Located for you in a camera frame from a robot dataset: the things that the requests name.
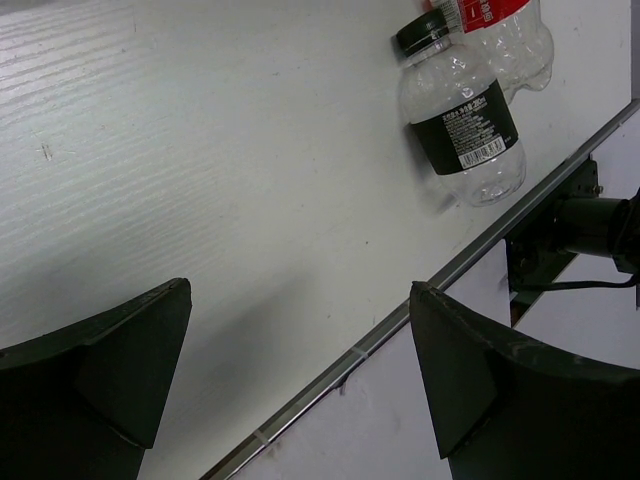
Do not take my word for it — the clear bottle black label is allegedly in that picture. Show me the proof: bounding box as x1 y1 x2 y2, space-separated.
395 8 526 207

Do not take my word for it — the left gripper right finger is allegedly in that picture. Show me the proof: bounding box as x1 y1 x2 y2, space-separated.
409 282 639 479

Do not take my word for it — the clear bottle red label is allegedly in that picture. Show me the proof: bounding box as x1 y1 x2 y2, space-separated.
421 0 554 101

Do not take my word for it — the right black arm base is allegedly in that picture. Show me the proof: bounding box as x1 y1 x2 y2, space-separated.
506 160 639 311

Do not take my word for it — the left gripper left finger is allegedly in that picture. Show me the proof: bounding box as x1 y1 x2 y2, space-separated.
1 278 192 479

